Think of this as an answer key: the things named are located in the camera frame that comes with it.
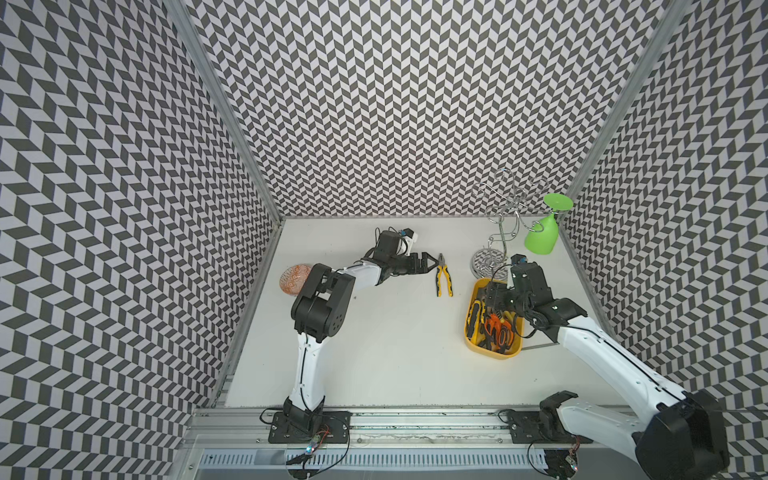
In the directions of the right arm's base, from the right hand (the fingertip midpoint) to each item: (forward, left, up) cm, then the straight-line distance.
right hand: (496, 295), depth 83 cm
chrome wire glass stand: (+18, -3, -9) cm, 21 cm away
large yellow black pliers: (+17, +12, -10) cm, 23 cm away
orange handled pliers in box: (-7, -2, -7) cm, 10 cm away
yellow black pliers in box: (-6, +6, -4) cm, 9 cm away
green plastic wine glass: (+11, -12, +12) cm, 20 cm away
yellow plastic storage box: (-11, +3, -8) cm, 14 cm away
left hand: (+15, +18, -5) cm, 24 cm away
